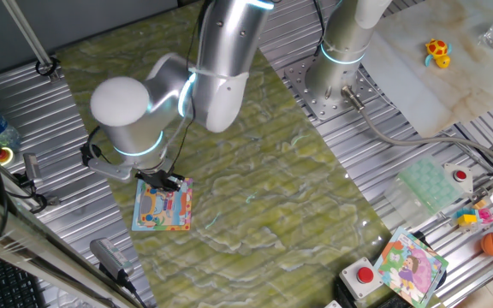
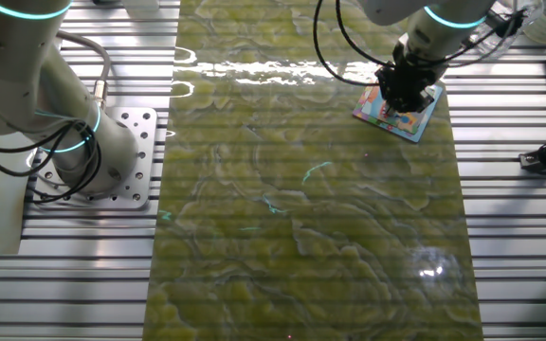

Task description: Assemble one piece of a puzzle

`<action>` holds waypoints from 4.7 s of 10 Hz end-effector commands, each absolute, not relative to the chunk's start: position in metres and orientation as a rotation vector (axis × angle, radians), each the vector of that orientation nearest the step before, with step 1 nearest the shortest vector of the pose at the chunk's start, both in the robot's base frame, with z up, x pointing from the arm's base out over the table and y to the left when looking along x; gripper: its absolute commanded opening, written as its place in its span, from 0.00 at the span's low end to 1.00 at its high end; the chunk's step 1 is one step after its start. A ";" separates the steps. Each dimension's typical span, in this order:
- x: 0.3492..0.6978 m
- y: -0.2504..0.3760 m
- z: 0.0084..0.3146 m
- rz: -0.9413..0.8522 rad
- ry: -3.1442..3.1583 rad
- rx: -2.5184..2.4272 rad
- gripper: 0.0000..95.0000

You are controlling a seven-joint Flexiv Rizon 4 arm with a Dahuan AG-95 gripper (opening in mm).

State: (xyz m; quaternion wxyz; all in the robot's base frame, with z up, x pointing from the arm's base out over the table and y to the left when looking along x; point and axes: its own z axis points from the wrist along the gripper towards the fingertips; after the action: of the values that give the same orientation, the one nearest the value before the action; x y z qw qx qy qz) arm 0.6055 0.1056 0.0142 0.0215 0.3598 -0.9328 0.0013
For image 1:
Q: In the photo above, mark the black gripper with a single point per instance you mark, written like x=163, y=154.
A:
x=156, y=176

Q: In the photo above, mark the bus picture puzzle board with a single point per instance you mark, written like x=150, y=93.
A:
x=163, y=214

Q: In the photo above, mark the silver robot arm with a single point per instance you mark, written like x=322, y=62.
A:
x=126, y=115

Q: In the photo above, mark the green marble pattern mat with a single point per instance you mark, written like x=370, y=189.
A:
x=251, y=171

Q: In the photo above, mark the black keyboard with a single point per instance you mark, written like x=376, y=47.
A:
x=2, y=282

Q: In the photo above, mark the white metal pole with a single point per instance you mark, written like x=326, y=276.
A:
x=28, y=38

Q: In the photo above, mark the grey box with red button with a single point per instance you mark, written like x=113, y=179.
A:
x=360, y=276

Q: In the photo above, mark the translucent green ice tray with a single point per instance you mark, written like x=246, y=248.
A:
x=426, y=184

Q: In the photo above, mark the white marble slab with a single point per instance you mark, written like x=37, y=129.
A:
x=422, y=85

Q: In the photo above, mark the small white red button box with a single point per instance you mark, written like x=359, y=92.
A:
x=459, y=175

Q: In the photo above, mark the yellow turtle toy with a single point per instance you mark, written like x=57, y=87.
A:
x=437, y=48

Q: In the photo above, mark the colourful building block toy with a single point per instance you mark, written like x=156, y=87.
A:
x=468, y=219

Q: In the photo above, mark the small orange block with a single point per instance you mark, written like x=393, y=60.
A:
x=479, y=204

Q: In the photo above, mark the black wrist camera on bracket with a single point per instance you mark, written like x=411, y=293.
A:
x=105, y=169

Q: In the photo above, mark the grey camera box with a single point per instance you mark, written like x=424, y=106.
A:
x=109, y=254

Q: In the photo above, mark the aluminium frame beam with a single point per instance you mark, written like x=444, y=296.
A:
x=37, y=252

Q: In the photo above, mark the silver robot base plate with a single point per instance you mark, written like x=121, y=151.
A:
x=300, y=83

